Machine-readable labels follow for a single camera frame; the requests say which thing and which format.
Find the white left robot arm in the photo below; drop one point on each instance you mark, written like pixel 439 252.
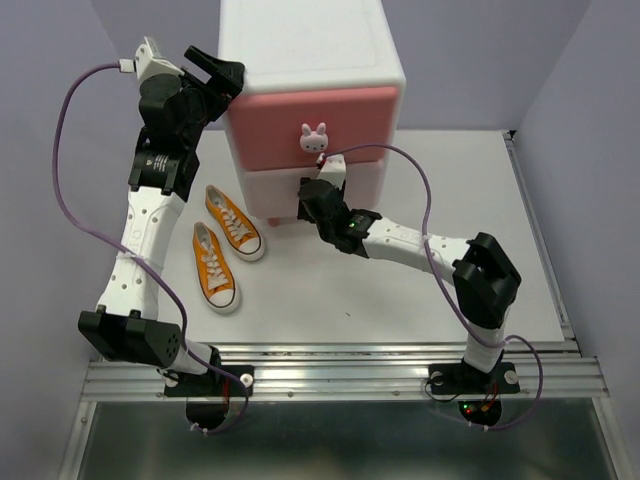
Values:
pixel 124 325

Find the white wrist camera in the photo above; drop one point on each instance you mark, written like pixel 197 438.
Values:
pixel 332 169
pixel 148 62

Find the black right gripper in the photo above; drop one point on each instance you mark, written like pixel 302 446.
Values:
pixel 303 211

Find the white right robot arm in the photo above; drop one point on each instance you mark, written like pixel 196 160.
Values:
pixel 478 271

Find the orange sneaker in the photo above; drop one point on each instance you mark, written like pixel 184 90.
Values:
pixel 217 283
pixel 241 234

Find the light pink drawer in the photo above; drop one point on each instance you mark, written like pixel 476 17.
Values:
pixel 286 193

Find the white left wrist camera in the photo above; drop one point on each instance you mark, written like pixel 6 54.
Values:
pixel 148 62

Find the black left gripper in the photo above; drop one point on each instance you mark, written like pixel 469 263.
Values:
pixel 231 78

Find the orange sneaker front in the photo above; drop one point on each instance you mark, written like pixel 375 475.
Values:
pixel 217 283

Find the white cabinet frame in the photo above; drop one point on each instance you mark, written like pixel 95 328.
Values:
pixel 297 46

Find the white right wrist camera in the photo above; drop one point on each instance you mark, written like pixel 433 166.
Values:
pixel 332 169

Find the aluminium mounting rail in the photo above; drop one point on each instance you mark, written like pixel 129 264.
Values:
pixel 356 372

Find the dark pink drawer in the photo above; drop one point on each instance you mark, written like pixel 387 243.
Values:
pixel 288 130

